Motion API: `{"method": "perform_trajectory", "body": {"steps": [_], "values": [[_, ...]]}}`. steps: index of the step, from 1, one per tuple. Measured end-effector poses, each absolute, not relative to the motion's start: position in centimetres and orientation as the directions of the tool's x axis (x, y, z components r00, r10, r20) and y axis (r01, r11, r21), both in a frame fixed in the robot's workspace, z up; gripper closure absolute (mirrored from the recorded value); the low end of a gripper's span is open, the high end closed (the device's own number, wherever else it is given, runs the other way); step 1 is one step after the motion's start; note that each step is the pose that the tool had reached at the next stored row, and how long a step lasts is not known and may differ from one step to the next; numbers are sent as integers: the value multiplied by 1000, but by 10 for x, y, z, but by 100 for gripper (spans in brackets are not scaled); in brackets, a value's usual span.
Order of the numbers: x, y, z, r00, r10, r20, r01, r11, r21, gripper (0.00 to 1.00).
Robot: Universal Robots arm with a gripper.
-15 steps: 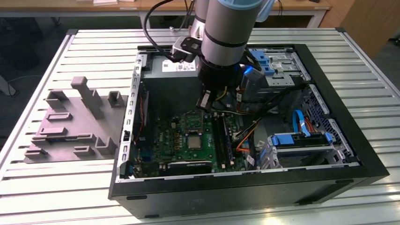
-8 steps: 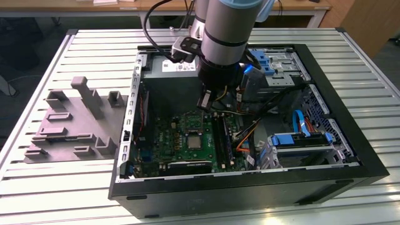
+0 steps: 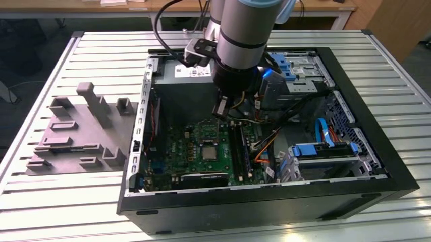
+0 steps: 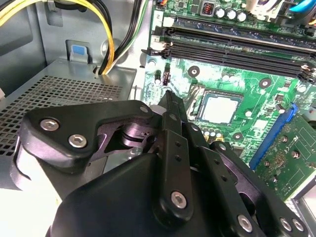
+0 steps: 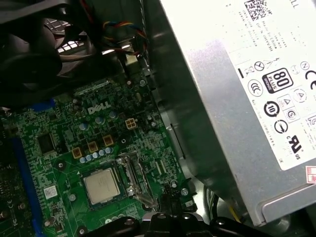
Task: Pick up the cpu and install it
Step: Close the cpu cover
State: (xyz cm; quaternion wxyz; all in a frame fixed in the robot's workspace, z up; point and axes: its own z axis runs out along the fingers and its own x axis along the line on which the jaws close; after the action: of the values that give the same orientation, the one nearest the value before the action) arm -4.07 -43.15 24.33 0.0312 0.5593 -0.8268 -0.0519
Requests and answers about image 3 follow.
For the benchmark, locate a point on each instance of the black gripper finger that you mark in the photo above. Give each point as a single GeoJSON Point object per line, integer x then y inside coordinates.
{"type": "Point", "coordinates": [223, 108]}

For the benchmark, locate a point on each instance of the silver CPU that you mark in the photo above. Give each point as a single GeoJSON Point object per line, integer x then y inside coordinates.
{"type": "Point", "coordinates": [210, 153]}

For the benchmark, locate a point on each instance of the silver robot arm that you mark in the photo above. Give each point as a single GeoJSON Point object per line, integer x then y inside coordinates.
{"type": "Point", "coordinates": [242, 32]}

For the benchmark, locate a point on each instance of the CPU socket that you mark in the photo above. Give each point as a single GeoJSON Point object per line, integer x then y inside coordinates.
{"type": "Point", "coordinates": [210, 161]}

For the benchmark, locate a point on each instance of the grey power supply unit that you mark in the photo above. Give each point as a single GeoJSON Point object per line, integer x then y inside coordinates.
{"type": "Point", "coordinates": [182, 100]}

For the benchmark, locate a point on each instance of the white four pin socket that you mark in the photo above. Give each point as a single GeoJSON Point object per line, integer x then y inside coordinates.
{"type": "Point", "coordinates": [186, 134]}

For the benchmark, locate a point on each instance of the blue plastic disk carrier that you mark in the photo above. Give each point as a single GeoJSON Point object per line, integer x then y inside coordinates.
{"type": "Point", "coordinates": [283, 63]}

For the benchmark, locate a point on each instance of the black RAM slot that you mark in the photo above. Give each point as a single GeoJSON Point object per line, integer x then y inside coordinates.
{"type": "Point", "coordinates": [235, 151]}
{"type": "Point", "coordinates": [242, 151]}

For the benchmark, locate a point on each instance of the metal disk bay cage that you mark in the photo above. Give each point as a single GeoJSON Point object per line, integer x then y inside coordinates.
{"type": "Point", "coordinates": [299, 87]}
{"type": "Point", "coordinates": [331, 160]}

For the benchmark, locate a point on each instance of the green motherboard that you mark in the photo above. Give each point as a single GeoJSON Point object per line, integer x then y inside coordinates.
{"type": "Point", "coordinates": [178, 153]}

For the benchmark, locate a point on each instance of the black graphics card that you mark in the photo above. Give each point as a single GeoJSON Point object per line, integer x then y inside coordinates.
{"type": "Point", "coordinates": [206, 177]}

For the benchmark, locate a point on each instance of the hard disk in blue carrier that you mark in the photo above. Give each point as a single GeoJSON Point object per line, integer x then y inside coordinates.
{"type": "Point", "coordinates": [305, 151]}

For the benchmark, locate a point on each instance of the blue board connector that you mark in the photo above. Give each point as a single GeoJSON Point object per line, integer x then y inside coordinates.
{"type": "Point", "coordinates": [158, 167]}

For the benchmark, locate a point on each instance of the wooden desk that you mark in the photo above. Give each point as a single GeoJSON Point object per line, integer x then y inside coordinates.
{"type": "Point", "coordinates": [323, 6]}

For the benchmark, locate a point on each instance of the black PC case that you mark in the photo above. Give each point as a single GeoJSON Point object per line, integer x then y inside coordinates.
{"type": "Point", "coordinates": [235, 214]}

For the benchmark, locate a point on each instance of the grey parts rack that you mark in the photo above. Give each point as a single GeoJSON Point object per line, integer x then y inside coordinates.
{"type": "Point", "coordinates": [87, 141]}

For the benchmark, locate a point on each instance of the small white box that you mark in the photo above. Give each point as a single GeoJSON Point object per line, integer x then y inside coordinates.
{"type": "Point", "coordinates": [114, 2]}

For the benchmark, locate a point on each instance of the dark green RAM stick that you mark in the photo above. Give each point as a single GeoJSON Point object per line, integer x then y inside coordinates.
{"type": "Point", "coordinates": [67, 150]}

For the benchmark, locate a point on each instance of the wooden cabinet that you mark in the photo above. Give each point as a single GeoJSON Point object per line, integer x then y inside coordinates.
{"type": "Point", "coordinates": [397, 25]}

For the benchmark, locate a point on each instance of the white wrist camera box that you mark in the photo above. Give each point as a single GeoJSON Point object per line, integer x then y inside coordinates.
{"type": "Point", "coordinates": [199, 50]}

